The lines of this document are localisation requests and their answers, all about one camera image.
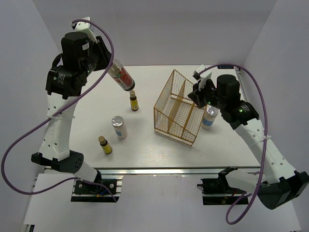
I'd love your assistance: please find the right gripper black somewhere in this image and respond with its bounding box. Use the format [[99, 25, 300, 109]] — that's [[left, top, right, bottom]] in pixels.
[[188, 78, 225, 110]]

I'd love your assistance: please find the white jar silver lid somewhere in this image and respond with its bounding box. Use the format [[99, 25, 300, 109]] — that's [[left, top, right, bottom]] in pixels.
[[201, 105, 219, 129], [112, 116, 128, 139]]

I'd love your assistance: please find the dark sauce bottle red label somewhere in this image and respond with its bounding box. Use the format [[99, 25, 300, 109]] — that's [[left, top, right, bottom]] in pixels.
[[108, 59, 135, 91]]

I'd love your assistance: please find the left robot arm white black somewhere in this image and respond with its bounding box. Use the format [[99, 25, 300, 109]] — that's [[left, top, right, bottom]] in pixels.
[[31, 32, 111, 193]]

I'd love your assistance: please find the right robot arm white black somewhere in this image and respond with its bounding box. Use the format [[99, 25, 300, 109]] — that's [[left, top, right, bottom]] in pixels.
[[188, 74, 309, 209]]

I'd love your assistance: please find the blue corner sticker right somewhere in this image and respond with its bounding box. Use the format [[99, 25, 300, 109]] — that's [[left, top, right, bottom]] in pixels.
[[217, 65, 234, 70]]

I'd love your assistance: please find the small brown bottle yellow label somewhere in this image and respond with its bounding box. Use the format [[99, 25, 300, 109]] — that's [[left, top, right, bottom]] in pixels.
[[129, 90, 139, 111]]

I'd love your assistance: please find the small yellow bottle cork cap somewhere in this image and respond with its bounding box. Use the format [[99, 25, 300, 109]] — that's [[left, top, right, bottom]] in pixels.
[[98, 136, 112, 154]]

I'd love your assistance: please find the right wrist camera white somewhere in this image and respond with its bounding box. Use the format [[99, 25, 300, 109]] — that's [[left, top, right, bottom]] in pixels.
[[193, 65, 212, 90]]

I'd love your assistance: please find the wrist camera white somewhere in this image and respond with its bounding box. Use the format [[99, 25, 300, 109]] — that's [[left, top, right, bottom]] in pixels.
[[70, 22, 94, 34], [193, 65, 212, 90]]

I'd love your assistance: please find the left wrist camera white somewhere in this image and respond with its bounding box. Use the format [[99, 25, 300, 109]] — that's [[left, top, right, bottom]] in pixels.
[[70, 22, 94, 34]]

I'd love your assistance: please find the gold wire mesh organizer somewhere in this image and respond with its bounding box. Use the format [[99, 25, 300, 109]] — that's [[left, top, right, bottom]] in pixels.
[[154, 70, 205, 146]]

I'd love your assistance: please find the aluminium table rail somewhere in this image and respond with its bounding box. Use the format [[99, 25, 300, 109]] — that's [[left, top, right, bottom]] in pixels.
[[43, 166, 263, 176]]

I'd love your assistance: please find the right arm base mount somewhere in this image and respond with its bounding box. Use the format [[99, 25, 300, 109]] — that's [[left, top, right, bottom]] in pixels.
[[197, 167, 246, 205]]

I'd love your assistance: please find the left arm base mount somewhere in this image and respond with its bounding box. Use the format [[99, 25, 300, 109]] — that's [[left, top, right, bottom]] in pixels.
[[70, 175, 122, 203]]

